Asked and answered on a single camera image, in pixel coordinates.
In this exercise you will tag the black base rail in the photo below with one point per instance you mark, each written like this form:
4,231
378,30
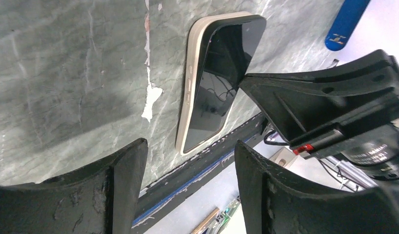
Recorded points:
165,194

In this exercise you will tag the beige phone case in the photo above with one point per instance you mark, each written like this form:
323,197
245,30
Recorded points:
192,57

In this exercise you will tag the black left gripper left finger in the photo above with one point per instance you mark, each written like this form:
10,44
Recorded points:
99,198

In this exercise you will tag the black phone front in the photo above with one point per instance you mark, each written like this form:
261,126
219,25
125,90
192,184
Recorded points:
226,50

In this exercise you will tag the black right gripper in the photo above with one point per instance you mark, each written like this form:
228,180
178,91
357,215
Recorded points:
350,112

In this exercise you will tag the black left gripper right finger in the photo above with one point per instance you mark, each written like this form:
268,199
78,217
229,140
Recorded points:
277,201

